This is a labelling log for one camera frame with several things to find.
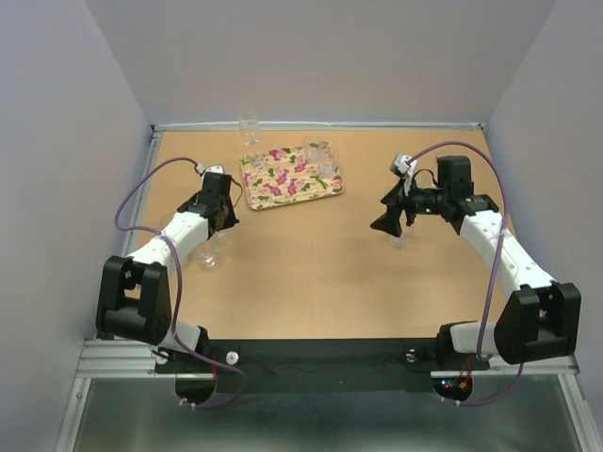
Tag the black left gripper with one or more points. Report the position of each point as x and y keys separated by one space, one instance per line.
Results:
x=231 y=218

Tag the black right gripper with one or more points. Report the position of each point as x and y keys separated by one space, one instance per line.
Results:
x=397 y=201

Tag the small clear glass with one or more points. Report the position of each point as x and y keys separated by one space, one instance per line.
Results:
x=258 y=163

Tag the tall clear glass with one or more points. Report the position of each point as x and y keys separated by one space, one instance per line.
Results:
x=249 y=127

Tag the clear faceted glass tumbler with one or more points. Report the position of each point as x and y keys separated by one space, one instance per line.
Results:
x=315 y=148

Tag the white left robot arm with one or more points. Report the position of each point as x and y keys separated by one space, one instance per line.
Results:
x=135 y=297

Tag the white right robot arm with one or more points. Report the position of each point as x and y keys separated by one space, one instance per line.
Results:
x=540 y=319

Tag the floral patterned tray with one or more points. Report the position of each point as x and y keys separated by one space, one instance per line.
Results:
x=288 y=178

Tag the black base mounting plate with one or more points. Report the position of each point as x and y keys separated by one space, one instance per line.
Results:
x=307 y=366

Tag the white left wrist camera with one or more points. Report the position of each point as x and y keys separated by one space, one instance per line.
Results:
x=201 y=169

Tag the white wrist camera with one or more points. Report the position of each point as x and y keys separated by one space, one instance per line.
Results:
x=201 y=169
x=404 y=166

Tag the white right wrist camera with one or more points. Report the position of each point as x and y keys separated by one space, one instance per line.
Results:
x=404 y=166

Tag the aluminium front frame rail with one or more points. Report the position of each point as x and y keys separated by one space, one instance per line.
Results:
x=124 y=359

